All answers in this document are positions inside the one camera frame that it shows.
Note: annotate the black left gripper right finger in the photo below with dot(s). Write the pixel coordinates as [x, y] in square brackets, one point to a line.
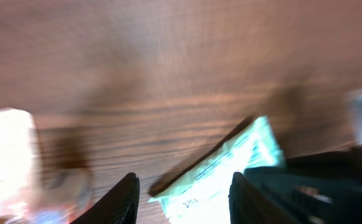
[247, 205]

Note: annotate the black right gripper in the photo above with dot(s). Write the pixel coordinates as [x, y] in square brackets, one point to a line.
[317, 188]

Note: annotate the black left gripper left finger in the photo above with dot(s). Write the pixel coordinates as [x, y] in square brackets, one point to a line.
[118, 206]

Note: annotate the light green wipes packet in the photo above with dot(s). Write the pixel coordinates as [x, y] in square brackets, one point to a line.
[200, 196]

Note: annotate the small orange box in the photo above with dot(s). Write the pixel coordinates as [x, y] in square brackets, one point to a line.
[64, 199]

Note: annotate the brown snack pouch red label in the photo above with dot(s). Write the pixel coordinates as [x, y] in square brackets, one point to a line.
[19, 162]

